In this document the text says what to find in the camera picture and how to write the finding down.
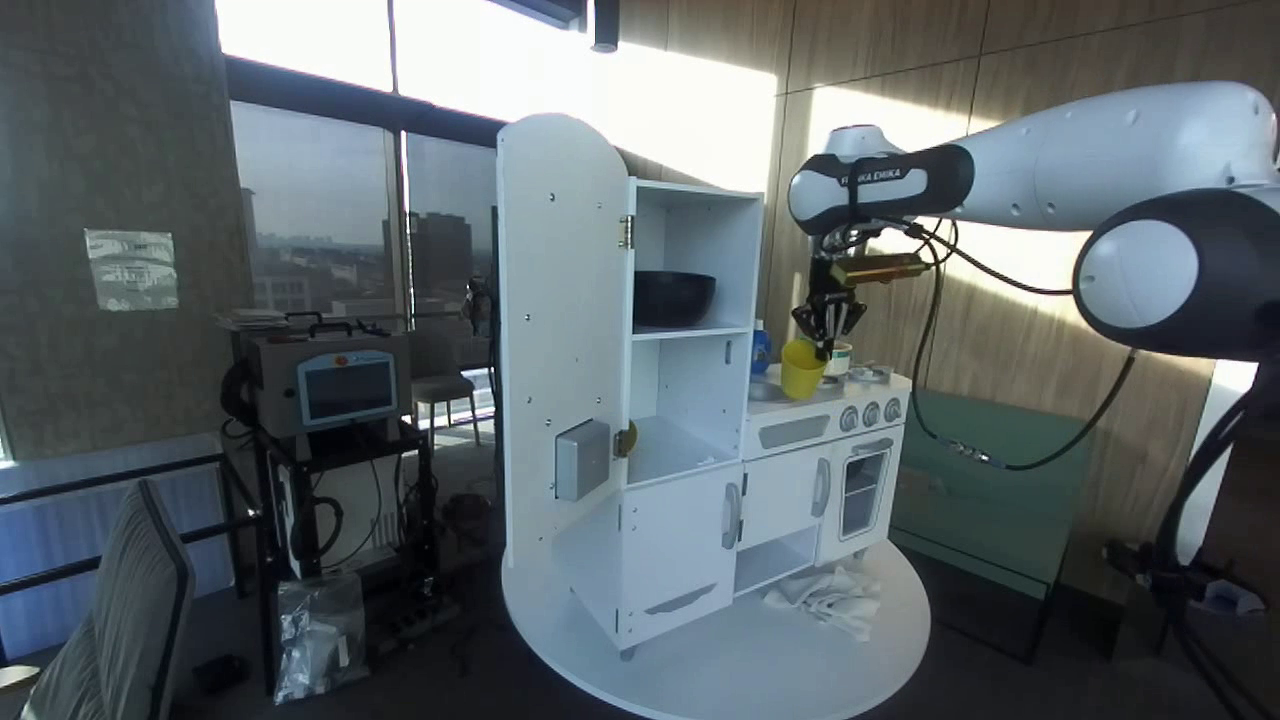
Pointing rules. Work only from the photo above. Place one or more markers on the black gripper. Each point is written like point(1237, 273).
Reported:
point(833, 273)

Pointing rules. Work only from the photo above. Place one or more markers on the yellow cup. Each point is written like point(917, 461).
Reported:
point(802, 377)

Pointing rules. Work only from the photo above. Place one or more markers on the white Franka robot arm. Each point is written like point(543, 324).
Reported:
point(1092, 145)

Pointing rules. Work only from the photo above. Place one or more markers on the blue bottle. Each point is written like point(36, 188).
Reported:
point(762, 362)

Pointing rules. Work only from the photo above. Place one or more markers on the black bowl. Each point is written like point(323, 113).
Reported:
point(673, 300)

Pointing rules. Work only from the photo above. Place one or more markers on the white toy kitchen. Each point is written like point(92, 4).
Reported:
point(693, 523)

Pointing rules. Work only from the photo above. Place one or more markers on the white toy kitchen door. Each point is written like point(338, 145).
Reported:
point(563, 305)

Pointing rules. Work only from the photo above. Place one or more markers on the white crumpled cloth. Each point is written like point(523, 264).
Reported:
point(827, 598)

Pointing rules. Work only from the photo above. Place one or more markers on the grey box on door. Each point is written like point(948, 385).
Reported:
point(583, 461)

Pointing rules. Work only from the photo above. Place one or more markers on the white round table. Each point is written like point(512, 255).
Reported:
point(747, 665)

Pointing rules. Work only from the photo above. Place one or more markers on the dark background chair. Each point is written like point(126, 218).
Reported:
point(445, 385)

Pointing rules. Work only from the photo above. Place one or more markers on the white device with blue screen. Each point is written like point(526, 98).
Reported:
point(342, 385)

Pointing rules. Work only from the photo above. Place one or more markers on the black equipment cart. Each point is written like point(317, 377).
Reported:
point(283, 506)

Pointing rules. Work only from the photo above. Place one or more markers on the clear plastic bag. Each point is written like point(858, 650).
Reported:
point(317, 640)

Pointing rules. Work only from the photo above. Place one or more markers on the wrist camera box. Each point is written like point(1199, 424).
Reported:
point(882, 269)

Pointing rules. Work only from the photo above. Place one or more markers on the paper sheet on wall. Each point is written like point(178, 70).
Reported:
point(130, 269)

